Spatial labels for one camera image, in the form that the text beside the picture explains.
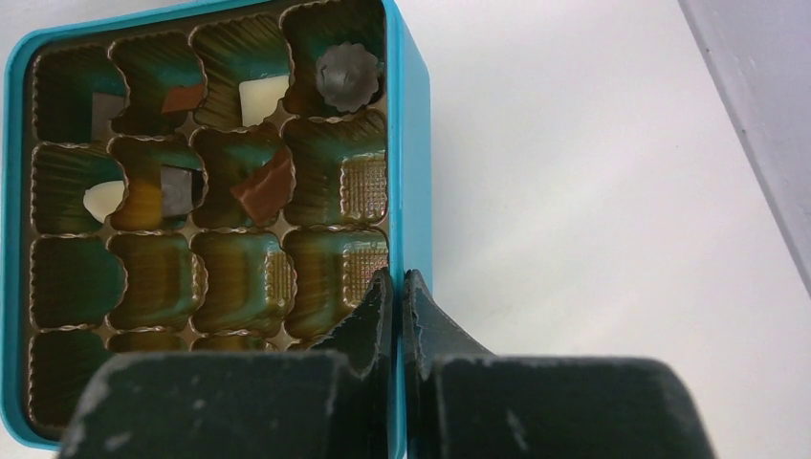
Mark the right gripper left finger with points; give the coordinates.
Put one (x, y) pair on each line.
(329, 401)

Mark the teal chocolate box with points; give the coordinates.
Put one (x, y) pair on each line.
(152, 99)

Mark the white oval chocolate in box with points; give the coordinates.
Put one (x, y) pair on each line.
(103, 199)

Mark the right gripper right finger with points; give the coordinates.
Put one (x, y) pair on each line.
(464, 401)

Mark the grey fluted chocolate in box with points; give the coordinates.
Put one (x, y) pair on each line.
(347, 76)

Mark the brown chocolate in box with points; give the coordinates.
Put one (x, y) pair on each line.
(269, 189)

